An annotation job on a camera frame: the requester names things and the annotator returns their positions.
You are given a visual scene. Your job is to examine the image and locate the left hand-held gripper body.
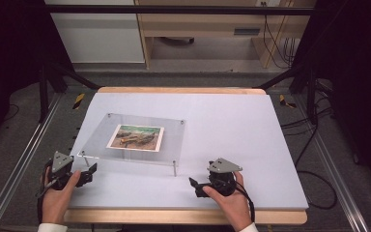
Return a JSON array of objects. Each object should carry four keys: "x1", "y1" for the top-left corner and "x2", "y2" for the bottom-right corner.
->
[{"x1": 43, "y1": 150, "x2": 79, "y2": 191}]

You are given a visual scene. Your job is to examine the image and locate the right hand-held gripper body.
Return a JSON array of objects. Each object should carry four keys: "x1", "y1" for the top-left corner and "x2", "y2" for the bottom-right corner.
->
[{"x1": 206, "y1": 157, "x2": 243, "y2": 197}]

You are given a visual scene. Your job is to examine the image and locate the clear acrylic picture frame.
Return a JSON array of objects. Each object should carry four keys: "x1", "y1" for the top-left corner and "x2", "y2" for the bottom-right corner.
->
[{"x1": 76, "y1": 112, "x2": 186, "y2": 178}]

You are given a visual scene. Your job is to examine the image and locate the person's right hand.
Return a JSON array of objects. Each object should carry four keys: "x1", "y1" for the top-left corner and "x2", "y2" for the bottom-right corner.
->
[{"x1": 202, "y1": 170, "x2": 254, "y2": 232}]

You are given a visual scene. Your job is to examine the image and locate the person's left hand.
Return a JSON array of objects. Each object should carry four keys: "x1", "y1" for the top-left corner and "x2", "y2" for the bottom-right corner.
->
[{"x1": 41, "y1": 167, "x2": 82, "y2": 225}]

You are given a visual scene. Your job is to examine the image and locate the wooden table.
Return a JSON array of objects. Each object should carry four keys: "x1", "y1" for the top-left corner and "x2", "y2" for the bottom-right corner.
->
[{"x1": 63, "y1": 86, "x2": 309, "y2": 226}]

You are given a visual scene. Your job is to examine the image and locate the white table mat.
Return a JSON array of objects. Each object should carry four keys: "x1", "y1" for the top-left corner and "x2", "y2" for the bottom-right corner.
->
[{"x1": 69, "y1": 92, "x2": 310, "y2": 211}]

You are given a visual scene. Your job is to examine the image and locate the yellow black tape piece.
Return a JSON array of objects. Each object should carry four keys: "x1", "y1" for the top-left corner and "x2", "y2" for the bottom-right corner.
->
[{"x1": 72, "y1": 92, "x2": 87, "y2": 110}]

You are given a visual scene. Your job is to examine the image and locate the black metal stand strut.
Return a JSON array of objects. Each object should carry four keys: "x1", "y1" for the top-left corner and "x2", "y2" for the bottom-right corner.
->
[
  {"x1": 256, "y1": 60, "x2": 321, "y2": 126},
  {"x1": 38, "y1": 60, "x2": 101, "y2": 124}
]

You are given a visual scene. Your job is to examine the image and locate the yellow clamp right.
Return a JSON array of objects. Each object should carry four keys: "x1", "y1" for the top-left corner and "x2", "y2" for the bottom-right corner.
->
[{"x1": 277, "y1": 94, "x2": 298, "y2": 109}]

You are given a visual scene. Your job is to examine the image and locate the black curtain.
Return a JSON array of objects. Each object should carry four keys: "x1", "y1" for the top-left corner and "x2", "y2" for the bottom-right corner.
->
[
  {"x1": 0, "y1": 0, "x2": 75, "y2": 154},
  {"x1": 289, "y1": 0, "x2": 371, "y2": 201}
]

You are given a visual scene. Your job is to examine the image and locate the white cabinet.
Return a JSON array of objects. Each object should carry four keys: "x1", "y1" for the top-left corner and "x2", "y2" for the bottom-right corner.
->
[{"x1": 43, "y1": 0, "x2": 146, "y2": 65}]

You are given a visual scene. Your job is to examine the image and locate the light wooden desk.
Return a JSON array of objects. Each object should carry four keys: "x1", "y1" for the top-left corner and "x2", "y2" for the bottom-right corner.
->
[{"x1": 134, "y1": 0, "x2": 317, "y2": 70}]

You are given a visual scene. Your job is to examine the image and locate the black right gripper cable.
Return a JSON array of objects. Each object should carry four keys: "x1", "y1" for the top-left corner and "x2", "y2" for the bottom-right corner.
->
[{"x1": 234, "y1": 179, "x2": 256, "y2": 224}]

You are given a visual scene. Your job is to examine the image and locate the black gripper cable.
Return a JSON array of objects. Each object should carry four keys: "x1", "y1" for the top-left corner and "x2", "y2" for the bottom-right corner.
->
[
  {"x1": 234, "y1": 179, "x2": 256, "y2": 224},
  {"x1": 36, "y1": 159, "x2": 53, "y2": 224}
]

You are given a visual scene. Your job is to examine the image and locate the aluminium floor rail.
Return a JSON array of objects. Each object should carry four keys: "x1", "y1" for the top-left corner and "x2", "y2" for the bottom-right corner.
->
[
  {"x1": 293, "y1": 93, "x2": 371, "y2": 232},
  {"x1": 0, "y1": 92, "x2": 63, "y2": 232}
]

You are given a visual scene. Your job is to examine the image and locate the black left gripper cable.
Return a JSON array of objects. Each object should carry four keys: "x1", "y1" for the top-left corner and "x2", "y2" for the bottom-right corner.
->
[{"x1": 36, "y1": 159, "x2": 53, "y2": 224}]

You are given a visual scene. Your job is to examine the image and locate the black floor cable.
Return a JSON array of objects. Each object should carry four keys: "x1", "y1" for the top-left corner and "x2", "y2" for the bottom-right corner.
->
[{"x1": 279, "y1": 96, "x2": 340, "y2": 211}]

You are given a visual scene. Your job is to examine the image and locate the black hanging cables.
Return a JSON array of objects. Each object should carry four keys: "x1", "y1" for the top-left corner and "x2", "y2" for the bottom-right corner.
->
[{"x1": 260, "y1": 1, "x2": 297, "y2": 70}]

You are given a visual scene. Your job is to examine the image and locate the black horizontal frame bar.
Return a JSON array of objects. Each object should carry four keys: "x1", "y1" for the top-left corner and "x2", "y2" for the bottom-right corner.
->
[{"x1": 43, "y1": 4, "x2": 317, "y2": 16}]

